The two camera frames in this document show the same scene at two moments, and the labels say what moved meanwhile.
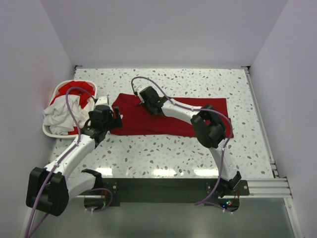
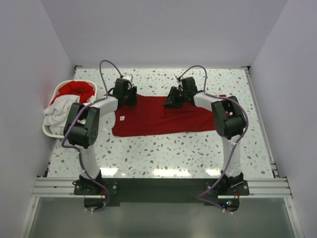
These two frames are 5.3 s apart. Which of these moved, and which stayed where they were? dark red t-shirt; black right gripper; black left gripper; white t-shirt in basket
Moved: black left gripper; black right gripper
Stayed: dark red t-shirt; white t-shirt in basket
